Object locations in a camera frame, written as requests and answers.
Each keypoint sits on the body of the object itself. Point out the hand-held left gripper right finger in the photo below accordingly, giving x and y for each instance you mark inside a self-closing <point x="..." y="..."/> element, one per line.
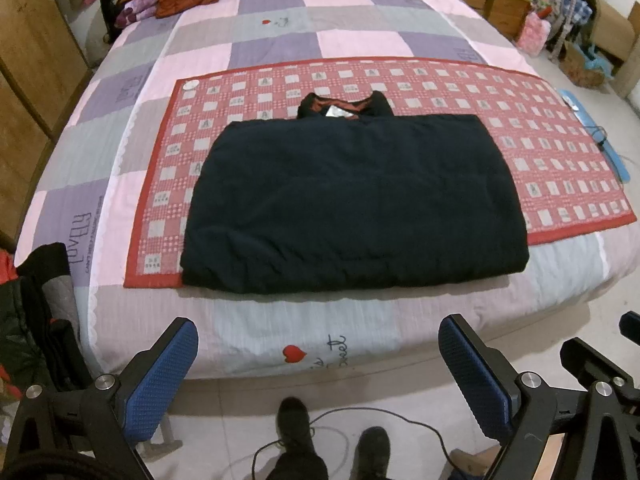
<point x="475" y="380"/>

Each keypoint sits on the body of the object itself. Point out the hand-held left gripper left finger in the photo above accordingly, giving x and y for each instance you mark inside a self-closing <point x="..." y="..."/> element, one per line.
<point x="160" y="380"/>

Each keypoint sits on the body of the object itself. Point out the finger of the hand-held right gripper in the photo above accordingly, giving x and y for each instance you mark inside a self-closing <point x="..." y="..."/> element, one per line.
<point x="590" y="360"/>
<point x="631" y="327"/>

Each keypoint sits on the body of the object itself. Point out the dark navy jacket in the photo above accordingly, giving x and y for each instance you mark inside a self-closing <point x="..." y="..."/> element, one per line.
<point x="350" y="200"/>

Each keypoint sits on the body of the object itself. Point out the pile of dark clothes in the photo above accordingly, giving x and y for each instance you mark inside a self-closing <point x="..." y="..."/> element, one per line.
<point x="45" y="300"/>

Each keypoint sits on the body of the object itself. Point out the blue checked clothes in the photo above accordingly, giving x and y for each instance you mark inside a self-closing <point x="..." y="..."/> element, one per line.
<point x="562" y="2"/>

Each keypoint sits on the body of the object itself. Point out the black right shoe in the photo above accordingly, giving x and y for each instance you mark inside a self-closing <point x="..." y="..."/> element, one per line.
<point x="374" y="452"/>

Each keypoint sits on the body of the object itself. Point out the black shoe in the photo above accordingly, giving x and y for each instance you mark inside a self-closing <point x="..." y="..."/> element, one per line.
<point x="295" y="425"/>
<point x="374" y="452"/>

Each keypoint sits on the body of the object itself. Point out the black left shoe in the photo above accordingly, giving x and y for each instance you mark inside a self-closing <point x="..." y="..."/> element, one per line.
<point x="295" y="425"/>

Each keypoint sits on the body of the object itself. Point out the light blue controller strip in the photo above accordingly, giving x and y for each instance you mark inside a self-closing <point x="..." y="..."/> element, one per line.
<point x="620" y="160"/>

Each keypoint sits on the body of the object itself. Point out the brown bag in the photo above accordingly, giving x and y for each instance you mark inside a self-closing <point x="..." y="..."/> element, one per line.
<point x="582" y="65"/>

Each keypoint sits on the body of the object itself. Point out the red checked mat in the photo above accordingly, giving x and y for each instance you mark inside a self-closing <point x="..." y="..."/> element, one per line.
<point x="450" y="90"/>

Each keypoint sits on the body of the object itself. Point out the white round tag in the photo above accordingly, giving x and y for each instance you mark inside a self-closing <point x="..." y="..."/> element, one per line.
<point x="190" y="85"/>

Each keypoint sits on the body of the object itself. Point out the cardboard box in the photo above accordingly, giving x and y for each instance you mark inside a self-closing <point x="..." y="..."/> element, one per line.
<point x="617" y="25"/>

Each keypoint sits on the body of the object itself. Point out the pink bag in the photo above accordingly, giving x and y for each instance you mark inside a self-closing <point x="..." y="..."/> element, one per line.
<point x="532" y="35"/>

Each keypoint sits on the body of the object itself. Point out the wooden nightstand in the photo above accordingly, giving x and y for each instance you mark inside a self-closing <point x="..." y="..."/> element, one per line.
<point x="505" y="7"/>

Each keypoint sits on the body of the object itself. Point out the wooden wardrobe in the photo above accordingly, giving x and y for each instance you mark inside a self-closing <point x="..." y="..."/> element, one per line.
<point x="30" y="60"/>

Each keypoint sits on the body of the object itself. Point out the patchwork quilt bed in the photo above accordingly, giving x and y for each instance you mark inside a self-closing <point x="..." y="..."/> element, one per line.
<point x="250" y="25"/>

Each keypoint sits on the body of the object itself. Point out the black chair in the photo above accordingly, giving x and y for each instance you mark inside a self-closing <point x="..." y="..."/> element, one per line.
<point x="111" y="5"/>

